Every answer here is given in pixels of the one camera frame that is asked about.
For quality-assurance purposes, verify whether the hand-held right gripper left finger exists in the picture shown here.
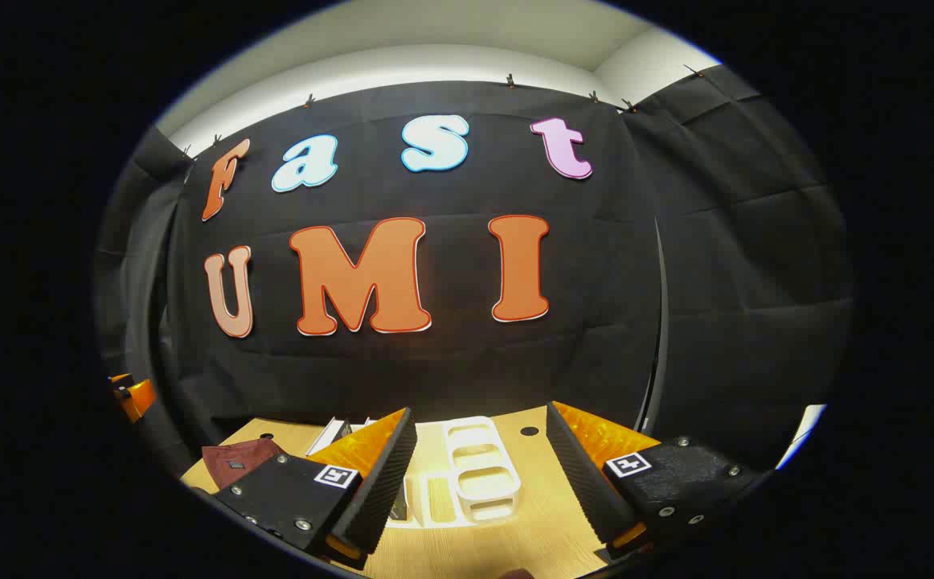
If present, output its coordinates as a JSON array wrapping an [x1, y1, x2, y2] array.
[[214, 408, 418, 570]]

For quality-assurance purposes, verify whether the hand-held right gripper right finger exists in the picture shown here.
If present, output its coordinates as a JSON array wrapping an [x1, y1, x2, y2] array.
[[546, 400, 761, 561]]

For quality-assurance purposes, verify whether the maroon schoolbag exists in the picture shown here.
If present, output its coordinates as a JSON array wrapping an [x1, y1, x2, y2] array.
[[202, 438, 287, 490]]

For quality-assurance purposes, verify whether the grey spine book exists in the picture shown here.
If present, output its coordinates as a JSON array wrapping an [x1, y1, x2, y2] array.
[[306, 417, 353, 457]]

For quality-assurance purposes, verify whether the white bookshelf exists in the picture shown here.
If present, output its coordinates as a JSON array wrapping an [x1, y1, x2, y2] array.
[[403, 416, 522, 529]]

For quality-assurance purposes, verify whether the black backdrop cloth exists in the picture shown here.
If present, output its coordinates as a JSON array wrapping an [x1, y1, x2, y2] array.
[[93, 64, 855, 475]]

